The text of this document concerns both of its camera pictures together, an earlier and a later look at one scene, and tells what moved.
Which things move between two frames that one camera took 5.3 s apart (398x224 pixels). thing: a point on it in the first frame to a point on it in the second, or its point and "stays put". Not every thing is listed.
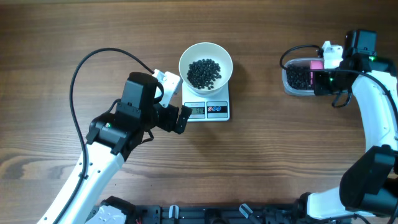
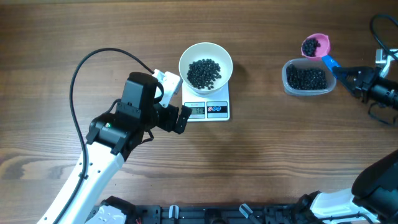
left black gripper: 169,124 stays put
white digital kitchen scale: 214,107 stays put
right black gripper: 319,87 to 366,77
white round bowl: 206,68 stays put
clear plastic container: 298,76 stays put
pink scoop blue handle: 315,65 to 316,46
